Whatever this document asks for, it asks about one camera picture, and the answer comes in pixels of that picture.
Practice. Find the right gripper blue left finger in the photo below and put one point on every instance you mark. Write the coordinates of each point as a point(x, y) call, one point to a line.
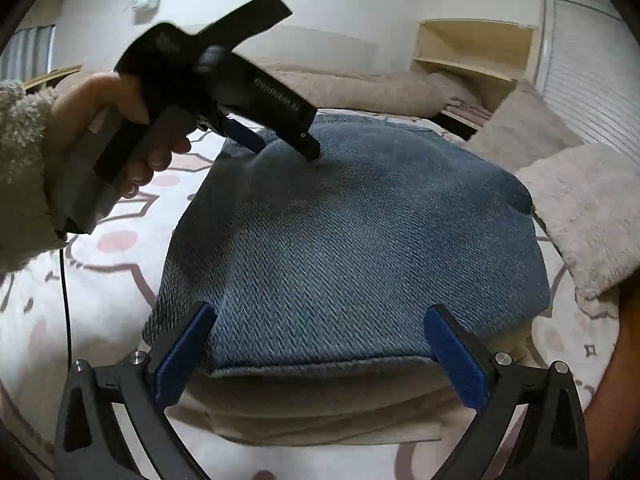
point(176, 353)

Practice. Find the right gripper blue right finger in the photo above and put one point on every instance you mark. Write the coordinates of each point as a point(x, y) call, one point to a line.
point(461, 355)

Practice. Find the blue knit pants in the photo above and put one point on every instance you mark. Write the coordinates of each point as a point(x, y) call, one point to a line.
point(326, 267)

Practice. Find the person's left hand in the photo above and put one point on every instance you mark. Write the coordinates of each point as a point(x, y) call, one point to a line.
point(102, 102)

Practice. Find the folded beige garment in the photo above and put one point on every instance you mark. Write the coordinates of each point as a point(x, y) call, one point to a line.
point(382, 404)

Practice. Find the grey window curtain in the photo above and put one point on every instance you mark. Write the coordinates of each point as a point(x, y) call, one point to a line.
point(28, 54)

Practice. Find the white fluffy pillow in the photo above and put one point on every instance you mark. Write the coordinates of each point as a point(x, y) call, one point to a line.
point(587, 198)

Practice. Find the long beige bolster cushion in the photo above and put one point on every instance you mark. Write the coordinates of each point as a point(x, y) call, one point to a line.
point(407, 94)

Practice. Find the beige square cushion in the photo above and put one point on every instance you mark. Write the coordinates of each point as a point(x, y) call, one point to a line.
point(522, 130)

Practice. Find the wooden bedside shelf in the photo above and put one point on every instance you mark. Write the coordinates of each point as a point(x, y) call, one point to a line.
point(491, 57)

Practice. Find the white louvred door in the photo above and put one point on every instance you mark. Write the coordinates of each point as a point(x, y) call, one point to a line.
point(588, 72)

